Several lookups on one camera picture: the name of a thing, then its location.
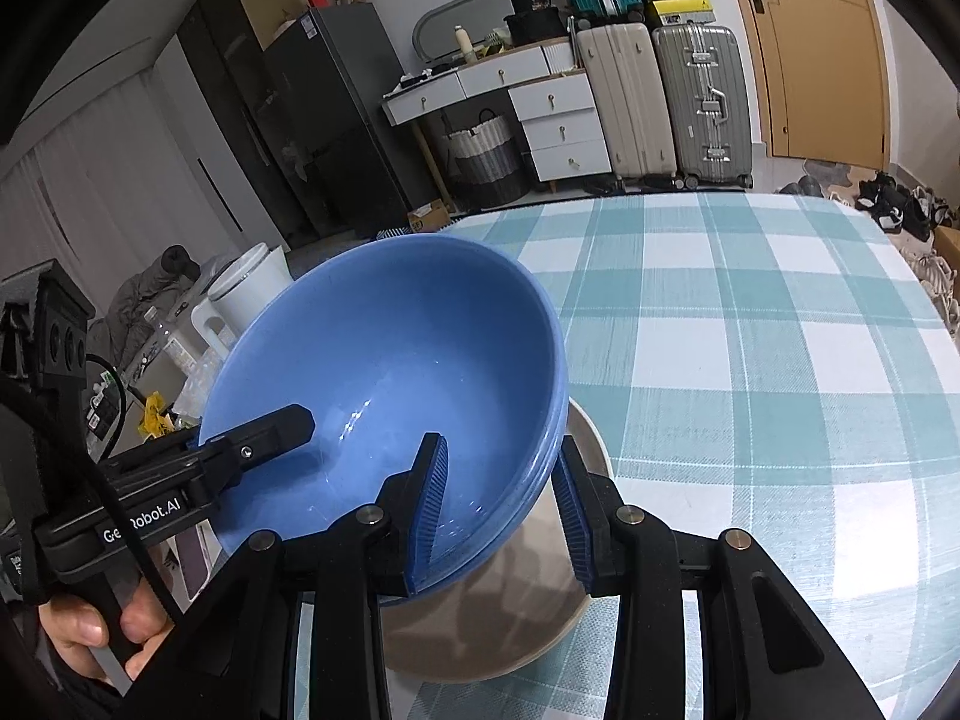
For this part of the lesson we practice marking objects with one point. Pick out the person's left forearm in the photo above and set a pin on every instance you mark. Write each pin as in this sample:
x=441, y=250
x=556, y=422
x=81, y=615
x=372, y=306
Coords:
x=67, y=682

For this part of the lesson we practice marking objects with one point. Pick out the small cardboard box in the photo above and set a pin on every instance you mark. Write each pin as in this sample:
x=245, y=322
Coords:
x=427, y=217

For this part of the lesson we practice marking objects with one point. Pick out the yellow shoe box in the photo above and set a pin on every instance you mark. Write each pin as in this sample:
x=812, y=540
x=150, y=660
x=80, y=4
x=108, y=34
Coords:
x=679, y=13

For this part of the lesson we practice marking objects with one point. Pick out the person's left hand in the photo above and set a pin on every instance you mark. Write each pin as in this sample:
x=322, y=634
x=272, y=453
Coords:
x=71, y=619

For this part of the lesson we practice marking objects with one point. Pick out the yellow snack packet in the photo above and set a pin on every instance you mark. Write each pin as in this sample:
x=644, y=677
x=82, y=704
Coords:
x=157, y=416

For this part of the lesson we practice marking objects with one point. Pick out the grey white woven basket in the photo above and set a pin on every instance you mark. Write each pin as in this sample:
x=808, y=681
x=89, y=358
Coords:
x=484, y=165

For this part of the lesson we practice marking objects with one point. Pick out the beige chunky sneaker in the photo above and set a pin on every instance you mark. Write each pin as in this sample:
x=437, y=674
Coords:
x=926, y=270
x=949, y=315

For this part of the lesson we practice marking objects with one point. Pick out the tall black cabinet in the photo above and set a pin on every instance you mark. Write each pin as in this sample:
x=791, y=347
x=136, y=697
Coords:
x=232, y=105

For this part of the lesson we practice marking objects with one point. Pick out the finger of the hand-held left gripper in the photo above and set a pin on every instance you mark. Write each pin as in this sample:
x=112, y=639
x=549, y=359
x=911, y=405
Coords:
x=262, y=439

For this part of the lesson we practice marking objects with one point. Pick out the cream bottle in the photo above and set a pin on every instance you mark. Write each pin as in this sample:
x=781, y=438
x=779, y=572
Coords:
x=465, y=45

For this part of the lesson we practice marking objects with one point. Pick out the brown cardboard box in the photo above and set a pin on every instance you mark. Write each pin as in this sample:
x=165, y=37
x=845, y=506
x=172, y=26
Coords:
x=270, y=0

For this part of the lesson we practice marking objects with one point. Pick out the grey door mat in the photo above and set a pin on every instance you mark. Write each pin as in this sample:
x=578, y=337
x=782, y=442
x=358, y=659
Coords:
x=836, y=172

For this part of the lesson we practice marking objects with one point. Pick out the oval mirror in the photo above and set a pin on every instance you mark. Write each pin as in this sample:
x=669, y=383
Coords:
x=457, y=11

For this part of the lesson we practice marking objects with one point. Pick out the cream suitcase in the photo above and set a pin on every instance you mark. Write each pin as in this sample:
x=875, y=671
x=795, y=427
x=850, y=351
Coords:
x=622, y=105

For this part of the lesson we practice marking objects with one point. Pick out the translucent plastic jug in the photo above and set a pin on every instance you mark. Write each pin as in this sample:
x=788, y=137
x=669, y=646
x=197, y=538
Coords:
x=180, y=345

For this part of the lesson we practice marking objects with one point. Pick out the black white patterned rug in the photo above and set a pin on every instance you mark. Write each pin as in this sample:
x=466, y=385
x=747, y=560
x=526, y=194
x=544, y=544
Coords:
x=525, y=201

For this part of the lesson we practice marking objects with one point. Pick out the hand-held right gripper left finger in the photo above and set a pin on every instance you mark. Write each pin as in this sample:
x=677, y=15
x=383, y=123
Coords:
x=431, y=517

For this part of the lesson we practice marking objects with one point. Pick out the black bag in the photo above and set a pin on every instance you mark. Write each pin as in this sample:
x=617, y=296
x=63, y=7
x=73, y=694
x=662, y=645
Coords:
x=534, y=26

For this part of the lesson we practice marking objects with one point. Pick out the pile of dark shoes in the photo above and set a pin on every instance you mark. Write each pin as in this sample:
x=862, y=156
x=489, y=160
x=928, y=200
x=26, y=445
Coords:
x=892, y=199

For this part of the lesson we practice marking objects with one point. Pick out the white drawer dresser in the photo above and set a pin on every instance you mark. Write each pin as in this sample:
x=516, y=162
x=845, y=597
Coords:
x=559, y=127

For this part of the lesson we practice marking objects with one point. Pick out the dark grey jacket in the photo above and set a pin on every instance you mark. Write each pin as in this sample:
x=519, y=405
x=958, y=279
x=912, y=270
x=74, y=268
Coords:
x=161, y=277

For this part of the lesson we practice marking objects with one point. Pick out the grey slipper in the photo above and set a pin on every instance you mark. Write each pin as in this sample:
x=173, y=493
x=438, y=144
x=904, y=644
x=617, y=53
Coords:
x=811, y=184
x=789, y=190

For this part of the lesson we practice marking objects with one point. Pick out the cream plate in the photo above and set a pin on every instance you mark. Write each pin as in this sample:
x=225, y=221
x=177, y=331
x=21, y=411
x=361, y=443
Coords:
x=510, y=615

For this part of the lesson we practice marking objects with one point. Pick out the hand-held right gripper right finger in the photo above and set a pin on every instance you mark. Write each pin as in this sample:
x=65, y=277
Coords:
x=571, y=517

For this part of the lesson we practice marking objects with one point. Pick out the silver suitcase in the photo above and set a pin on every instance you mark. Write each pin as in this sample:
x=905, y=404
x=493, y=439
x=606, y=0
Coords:
x=701, y=105

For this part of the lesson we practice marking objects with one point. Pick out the white curtain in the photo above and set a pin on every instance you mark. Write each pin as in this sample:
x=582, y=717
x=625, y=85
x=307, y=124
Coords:
x=90, y=187

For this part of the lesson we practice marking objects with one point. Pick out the white electric kettle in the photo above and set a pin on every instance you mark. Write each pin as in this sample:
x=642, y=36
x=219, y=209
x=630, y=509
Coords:
x=247, y=285

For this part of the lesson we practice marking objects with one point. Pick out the teal checked tablecloth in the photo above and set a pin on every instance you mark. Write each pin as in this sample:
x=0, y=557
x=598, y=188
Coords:
x=750, y=390

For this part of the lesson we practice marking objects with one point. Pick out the wooden door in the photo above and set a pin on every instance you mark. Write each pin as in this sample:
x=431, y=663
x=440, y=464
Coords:
x=817, y=67

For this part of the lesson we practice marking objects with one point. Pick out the purple booklet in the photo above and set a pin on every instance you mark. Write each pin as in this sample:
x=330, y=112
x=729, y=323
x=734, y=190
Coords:
x=196, y=562

